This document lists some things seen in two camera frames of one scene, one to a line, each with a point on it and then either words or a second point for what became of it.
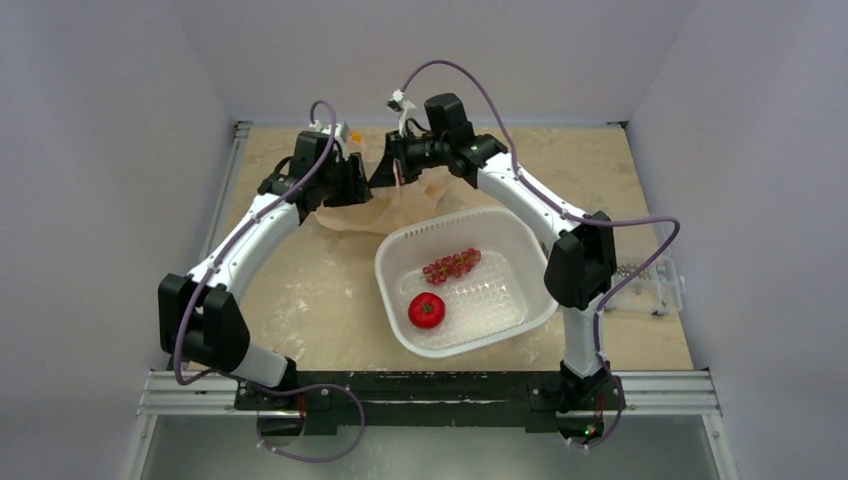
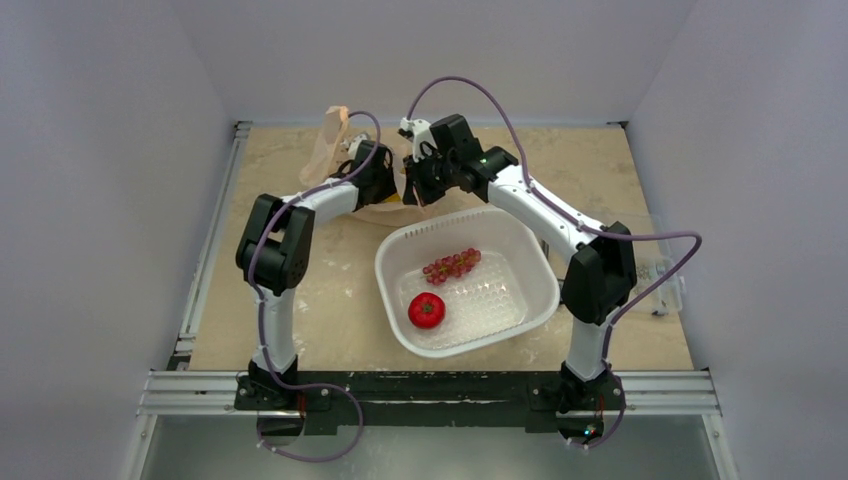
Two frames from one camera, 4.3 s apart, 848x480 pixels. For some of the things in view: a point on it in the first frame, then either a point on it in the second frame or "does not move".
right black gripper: x=396 y=159 to x=424 y=183
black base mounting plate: x=430 y=402 does not move
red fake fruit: x=427 y=310 does not move
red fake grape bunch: x=455 y=265 does not move
